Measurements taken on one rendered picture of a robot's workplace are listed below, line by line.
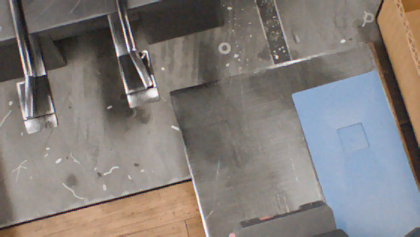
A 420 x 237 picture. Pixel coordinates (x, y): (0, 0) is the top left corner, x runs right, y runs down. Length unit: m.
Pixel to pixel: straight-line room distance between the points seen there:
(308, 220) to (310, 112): 0.15
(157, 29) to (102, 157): 0.11
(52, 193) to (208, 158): 0.13
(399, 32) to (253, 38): 0.13
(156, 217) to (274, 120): 0.12
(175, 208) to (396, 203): 0.17
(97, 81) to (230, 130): 0.12
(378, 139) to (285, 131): 0.07
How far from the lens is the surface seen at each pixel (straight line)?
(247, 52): 0.74
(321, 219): 0.58
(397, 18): 0.70
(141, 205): 0.72
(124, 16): 0.66
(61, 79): 0.75
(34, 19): 0.68
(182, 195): 0.71
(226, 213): 0.69
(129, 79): 0.65
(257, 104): 0.71
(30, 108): 0.65
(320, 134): 0.70
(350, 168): 0.70
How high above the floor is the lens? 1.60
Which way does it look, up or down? 75 degrees down
